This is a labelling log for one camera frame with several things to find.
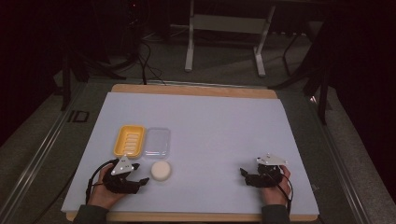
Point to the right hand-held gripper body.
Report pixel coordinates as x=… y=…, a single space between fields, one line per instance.
x=267 y=177

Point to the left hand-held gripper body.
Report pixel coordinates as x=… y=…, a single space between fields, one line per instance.
x=120 y=183

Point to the person's right hand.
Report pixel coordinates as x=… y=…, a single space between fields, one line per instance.
x=275 y=194

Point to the person's left hand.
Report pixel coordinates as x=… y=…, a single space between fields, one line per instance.
x=101 y=194

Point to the yellow soap dish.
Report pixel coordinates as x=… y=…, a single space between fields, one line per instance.
x=129 y=141

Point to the clear plastic container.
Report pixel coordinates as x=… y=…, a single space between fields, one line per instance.
x=157 y=142

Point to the white foam mat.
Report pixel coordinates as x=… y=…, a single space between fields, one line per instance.
x=211 y=130

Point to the white work board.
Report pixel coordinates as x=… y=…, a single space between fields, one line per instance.
x=193 y=90

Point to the black metal stand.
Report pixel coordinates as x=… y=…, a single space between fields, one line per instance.
x=323 y=93
x=66 y=81

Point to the white metal stand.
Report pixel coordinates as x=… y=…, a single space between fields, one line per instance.
x=229 y=24

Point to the aluminium floor rail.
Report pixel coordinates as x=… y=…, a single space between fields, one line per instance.
x=34 y=161
x=342 y=168

